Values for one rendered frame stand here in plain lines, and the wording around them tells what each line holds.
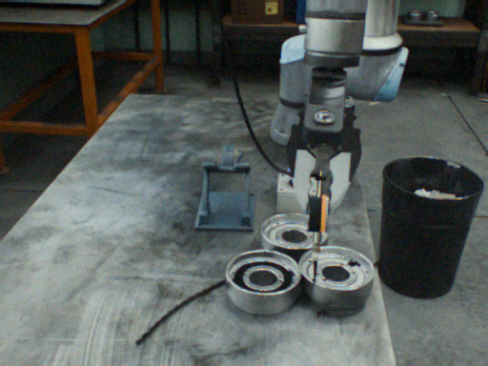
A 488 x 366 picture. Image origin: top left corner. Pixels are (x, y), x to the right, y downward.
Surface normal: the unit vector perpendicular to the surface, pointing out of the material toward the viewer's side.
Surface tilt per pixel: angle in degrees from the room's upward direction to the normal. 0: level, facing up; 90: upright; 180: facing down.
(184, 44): 90
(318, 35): 83
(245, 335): 0
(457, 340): 0
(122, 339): 0
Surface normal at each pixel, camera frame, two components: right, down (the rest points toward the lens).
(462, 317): 0.01, -0.90
